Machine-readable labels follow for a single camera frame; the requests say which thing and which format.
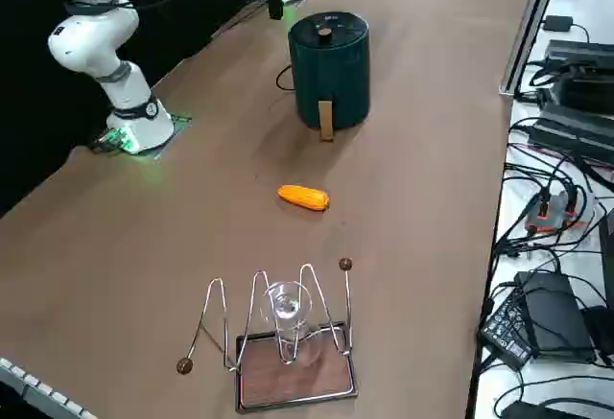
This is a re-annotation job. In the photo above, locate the orange corn cob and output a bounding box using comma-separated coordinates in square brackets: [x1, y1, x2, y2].
[276, 183, 331, 212]

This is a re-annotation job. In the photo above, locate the dark green air fryer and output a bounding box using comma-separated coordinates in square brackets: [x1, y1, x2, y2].
[287, 11, 373, 130]

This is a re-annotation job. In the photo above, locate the aluminium profile post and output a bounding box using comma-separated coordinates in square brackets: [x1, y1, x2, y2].
[498, 0, 568, 99]

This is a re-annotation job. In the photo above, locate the black laptop edge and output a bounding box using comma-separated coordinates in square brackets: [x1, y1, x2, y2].
[597, 207, 614, 295]

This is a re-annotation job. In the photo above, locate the black rounded device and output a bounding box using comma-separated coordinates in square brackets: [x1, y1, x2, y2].
[579, 306, 614, 367]

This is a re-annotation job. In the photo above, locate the black fryer power cable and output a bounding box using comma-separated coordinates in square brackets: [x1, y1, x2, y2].
[274, 63, 301, 94]

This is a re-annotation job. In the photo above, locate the black adapter with white label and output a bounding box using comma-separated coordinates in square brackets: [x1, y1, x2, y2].
[476, 289, 534, 371]

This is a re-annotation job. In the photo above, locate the orange and grey hub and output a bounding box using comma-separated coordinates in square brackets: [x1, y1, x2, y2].
[524, 187, 603, 237]

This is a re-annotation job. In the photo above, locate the green fryer drawer wooden handle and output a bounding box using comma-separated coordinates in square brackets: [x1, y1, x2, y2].
[299, 78, 371, 145]

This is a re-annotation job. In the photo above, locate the small black power adapter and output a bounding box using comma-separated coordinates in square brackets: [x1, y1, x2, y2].
[543, 14, 576, 33]

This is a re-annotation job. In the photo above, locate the clear glass cup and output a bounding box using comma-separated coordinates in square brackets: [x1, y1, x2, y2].
[260, 280, 323, 367]

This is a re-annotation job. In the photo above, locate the wire cup rack wooden base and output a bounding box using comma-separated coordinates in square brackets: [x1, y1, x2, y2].
[175, 258, 360, 413]

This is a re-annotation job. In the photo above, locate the dark grey power supply box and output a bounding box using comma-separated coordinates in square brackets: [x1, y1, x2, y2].
[545, 38, 614, 75]
[526, 102, 614, 167]

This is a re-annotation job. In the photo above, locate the white keyboard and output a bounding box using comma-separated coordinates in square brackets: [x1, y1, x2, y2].
[0, 356, 97, 419]

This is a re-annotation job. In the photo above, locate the black equipment box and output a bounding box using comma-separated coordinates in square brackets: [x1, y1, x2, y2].
[534, 66, 614, 116]

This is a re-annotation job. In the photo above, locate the black power brick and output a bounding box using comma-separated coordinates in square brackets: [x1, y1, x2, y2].
[513, 270, 599, 363]

